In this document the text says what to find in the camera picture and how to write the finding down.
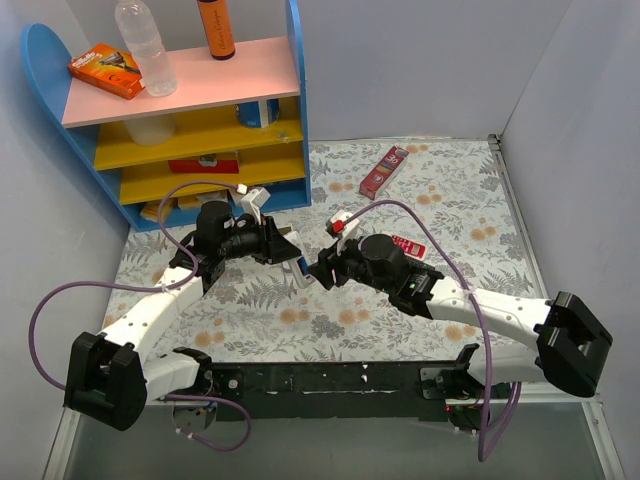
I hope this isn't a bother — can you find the blue battery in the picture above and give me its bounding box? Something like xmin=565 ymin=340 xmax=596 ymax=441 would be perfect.
xmin=297 ymin=257 xmax=308 ymax=275

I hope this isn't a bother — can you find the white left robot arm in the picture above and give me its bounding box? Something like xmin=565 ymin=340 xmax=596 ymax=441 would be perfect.
xmin=64 ymin=201 xmax=309 ymax=431

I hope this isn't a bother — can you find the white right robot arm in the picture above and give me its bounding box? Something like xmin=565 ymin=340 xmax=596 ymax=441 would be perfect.
xmin=308 ymin=234 xmax=613 ymax=398

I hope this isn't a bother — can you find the black remote control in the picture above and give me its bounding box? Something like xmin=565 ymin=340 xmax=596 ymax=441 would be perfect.
xmin=408 ymin=258 xmax=435 ymax=276

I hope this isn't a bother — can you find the red box on shelf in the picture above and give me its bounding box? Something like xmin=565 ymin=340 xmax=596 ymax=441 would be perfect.
xmin=168 ymin=151 xmax=240 ymax=174

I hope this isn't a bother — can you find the red toothpaste box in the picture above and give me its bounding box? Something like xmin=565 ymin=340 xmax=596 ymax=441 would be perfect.
xmin=359 ymin=146 xmax=410 ymax=200

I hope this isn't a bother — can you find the blue shelf unit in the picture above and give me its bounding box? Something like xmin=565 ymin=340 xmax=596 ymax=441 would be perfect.
xmin=21 ymin=1 xmax=311 ymax=231

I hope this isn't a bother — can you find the blue white can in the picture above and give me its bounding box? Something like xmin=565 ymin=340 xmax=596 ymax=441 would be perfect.
xmin=235 ymin=99 xmax=280 ymax=129

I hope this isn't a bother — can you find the floral table mat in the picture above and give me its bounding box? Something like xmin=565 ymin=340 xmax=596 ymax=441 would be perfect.
xmin=102 ymin=139 xmax=556 ymax=364

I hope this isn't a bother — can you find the white cup on shelf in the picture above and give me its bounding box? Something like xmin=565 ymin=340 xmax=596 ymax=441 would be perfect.
xmin=123 ymin=114 xmax=176 ymax=146

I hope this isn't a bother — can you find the orange cologne bottle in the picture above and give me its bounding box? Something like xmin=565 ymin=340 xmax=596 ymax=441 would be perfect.
xmin=198 ymin=0 xmax=235 ymax=60

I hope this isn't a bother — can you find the orange razor box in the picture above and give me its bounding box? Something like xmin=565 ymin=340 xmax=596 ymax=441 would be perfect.
xmin=68 ymin=43 xmax=145 ymax=100

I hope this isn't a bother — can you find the clear plastic bottle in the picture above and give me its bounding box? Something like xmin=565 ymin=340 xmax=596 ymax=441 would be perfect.
xmin=115 ymin=1 xmax=177 ymax=97

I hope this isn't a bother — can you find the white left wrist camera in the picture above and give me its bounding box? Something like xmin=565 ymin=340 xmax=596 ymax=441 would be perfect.
xmin=236 ymin=184 xmax=270 ymax=222

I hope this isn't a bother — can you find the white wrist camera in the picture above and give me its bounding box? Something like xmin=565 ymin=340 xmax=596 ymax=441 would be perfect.
xmin=236 ymin=184 xmax=270 ymax=222
xmin=326 ymin=210 xmax=360 ymax=255

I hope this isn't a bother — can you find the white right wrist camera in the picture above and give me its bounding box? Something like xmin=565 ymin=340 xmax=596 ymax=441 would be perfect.
xmin=326 ymin=210 xmax=360 ymax=255

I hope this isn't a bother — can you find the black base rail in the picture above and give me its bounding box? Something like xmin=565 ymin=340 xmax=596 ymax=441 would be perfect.
xmin=206 ymin=360 xmax=484 ymax=422

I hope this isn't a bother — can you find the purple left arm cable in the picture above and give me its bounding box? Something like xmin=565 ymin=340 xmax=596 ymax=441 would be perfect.
xmin=28 ymin=179 xmax=253 ymax=451

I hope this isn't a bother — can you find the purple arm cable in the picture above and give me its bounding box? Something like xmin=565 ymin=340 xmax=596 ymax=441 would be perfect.
xmin=342 ymin=200 xmax=524 ymax=462
xmin=28 ymin=179 xmax=253 ymax=451

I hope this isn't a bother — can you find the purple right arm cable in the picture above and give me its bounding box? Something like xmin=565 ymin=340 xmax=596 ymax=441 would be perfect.
xmin=342 ymin=200 xmax=524 ymax=462

